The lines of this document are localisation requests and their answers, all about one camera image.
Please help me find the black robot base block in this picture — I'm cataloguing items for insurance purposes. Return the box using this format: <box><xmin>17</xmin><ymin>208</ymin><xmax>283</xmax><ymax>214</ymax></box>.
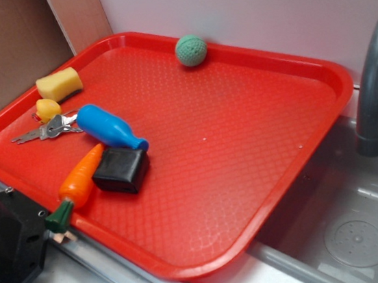
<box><xmin>0</xmin><ymin>190</ymin><xmax>49</xmax><ymax>283</ymax></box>

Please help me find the green round sponge ball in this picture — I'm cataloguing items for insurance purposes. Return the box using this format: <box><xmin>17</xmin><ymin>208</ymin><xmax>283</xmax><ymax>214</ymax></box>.
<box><xmin>175</xmin><ymin>34</ymin><xmax>208</xmax><ymax>67</ymax></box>

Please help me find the yellow sponge with dark base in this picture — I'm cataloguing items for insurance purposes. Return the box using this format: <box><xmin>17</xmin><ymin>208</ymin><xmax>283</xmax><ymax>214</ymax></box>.
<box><xmin>36</xmin><ymin>67</ymin><xmax>84</xmax><ymax>102</ymax></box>

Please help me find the red plastic tray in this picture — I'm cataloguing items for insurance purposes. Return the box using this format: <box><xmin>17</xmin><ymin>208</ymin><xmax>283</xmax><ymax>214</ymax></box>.
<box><xmin>0</xmin><ymin>5</ymin><xmax>376</xmax><ymax>283</ymax></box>

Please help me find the black rectangular box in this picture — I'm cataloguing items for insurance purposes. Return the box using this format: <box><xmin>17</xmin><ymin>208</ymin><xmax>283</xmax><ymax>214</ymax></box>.
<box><xmin>92</xmin><ymin>147</ymin><xmax>150</xmax><ymax>194</ymax></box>

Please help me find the blue plastic bottle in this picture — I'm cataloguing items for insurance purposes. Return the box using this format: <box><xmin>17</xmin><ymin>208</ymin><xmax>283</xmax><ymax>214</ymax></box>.
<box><xmin>76</xmin><ymin>104</ymin><xmax>149</xmax><ymax>151</ymax></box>

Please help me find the orange toy carrot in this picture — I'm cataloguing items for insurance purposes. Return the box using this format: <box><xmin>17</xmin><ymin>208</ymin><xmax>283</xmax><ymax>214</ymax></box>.
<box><xmin>45</xmin><ymin>143</ymin><xmax>105</xmax><ymax>234</ymax></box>

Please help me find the silver key bunch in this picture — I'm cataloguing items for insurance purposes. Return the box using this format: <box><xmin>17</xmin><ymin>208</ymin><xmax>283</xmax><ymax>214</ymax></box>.
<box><xmin>11</xmin><ymin>110</ymin><xmax>83</xmax><ymax>145</ymax></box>

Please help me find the yellow rubber duck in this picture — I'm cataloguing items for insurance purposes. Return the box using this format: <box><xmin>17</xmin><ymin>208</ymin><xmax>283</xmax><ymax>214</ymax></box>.
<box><xmin>32</xmin><ymin>99</ymin><xmax>62</xmax><ymax>123</ymax></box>

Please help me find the grey toy sink basin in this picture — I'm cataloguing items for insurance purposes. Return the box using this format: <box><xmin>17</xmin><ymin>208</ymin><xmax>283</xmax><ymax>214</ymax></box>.
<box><xmin>249</xmin><ymin>118</ymin><xmax>378</xmax><ymax>283</ymax></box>

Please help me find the brown cardboard panel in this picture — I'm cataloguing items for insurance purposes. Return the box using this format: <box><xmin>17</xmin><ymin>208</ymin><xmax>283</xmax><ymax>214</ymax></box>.
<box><xmin>0</xmin><ymin>0</ymin><xmax>73</xmax><ymax>110</ymax></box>

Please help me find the grey toy faucet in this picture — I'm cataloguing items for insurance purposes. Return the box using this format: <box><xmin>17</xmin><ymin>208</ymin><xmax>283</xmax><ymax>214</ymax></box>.
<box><xmin>340</xmin><ymin>3</ymin><xmax>378</xmax><ymax>160</ymax></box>

